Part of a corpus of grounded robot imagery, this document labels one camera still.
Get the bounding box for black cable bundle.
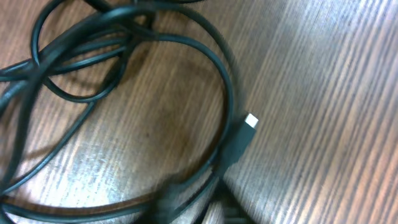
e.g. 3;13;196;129
0;0;259;224

